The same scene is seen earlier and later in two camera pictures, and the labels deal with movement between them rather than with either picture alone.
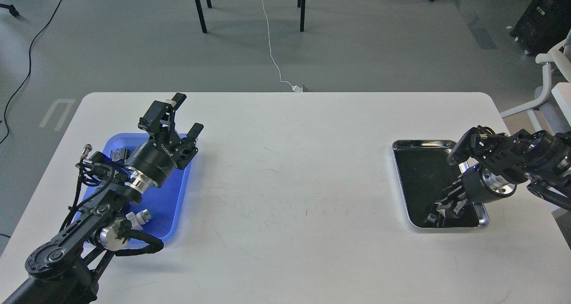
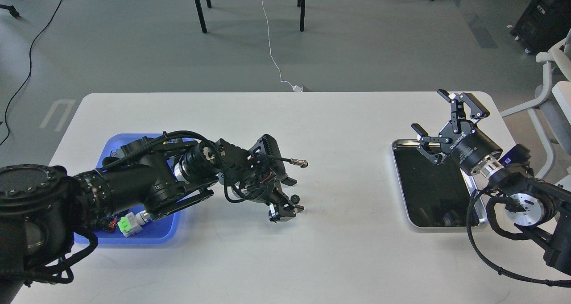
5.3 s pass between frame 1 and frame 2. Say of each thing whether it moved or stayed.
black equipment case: stayed
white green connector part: stayed
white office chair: stayed
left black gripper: moved
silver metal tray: stayed
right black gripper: moved
